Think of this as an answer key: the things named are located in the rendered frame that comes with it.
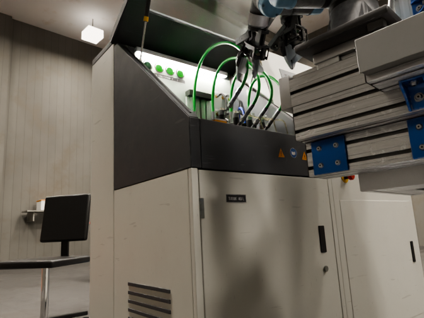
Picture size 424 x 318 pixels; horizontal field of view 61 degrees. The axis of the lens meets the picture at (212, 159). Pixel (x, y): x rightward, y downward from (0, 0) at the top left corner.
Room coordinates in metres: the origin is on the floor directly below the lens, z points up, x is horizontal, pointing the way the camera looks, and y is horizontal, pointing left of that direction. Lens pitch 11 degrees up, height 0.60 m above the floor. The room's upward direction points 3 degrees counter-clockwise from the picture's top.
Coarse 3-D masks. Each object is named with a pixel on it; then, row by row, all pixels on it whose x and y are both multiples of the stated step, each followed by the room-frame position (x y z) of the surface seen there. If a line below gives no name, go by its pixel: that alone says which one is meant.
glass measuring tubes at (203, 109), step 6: (192, 90) 1.69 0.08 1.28; (186, 96) 1.70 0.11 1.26; (192, 96) 1.69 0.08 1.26; (198, 96) 1.71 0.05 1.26; (204, 96) 1.73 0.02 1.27; (210, 96) 1.75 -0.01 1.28; (186, 102) 1.70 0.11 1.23; (192, 102) 1.69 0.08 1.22; (198, 102) 1.71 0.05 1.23; (204, 102) 1.74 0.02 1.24; (192, 108) 1.69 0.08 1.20; (198, 108) 1.71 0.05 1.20; (204, 108) 1.74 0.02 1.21; (210, 108) 1.76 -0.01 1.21; (198, 114) 1.71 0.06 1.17; (204, 114) 1.73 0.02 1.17; (210, 114) 1.76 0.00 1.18
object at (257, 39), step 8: (248, 24) 1.22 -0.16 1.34; (256, 32) 1.21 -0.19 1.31; (264, 32) 1.19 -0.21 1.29; (248, 40) 1.26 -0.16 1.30; (256, 40) 1.22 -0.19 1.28; (264, 40) 1.23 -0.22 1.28; (248, 48) 1.25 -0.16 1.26; (256, 48) 1.22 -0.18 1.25; (264, 48) 1.24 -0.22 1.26; (248, 56) 1.28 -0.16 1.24; (256, 56) 1.25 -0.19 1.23; (264, 56) 1.27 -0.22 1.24
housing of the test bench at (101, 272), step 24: (96, 72) 1.69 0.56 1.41; (96, 96) 1.69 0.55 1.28; (96, 120) 1.69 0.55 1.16; (96, 144) 1.68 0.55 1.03; (96, 168) 1.68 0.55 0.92; (96, 192) 1.68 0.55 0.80; (96, 216) 1.68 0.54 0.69; (96, 240) 1.67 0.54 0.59; (96, 264) 1.67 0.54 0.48; (96, 288) 1.67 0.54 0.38; (96, 312) 1.67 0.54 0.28
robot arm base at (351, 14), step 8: (336, 0) 0.80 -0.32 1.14; (344, 0) 0.78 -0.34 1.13; (352, 0) 0.77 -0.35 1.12; (360, 0) 0.77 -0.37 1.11; (368, 0) 0.77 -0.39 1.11; (376, 0) 0.78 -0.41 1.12; (336, 8) 0.80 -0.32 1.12; (344, 8) 0.78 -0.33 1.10; (352, 8) 0.77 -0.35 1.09; (360, 8) 0.76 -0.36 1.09; (368, 8) 0.76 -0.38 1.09; (376, 8) 0.76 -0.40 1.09; (336, 16) 0.79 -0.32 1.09; (344, 16) 0.77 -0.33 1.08; (352, 16) 0.76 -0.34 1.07; (336, 24) 0.79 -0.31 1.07
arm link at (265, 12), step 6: (258, 0) 1.07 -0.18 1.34; (264, 0) 1.03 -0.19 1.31; (258, 6) 1.07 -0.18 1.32; (264, 6) 1.04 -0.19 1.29; (270, 6) 1.04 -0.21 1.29; (264, 12) 1.05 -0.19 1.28; (270, 12) 1.05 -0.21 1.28; (276, 12) 1.05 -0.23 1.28; (282, 12) 1.08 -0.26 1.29; (288, 12) 1.08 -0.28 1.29
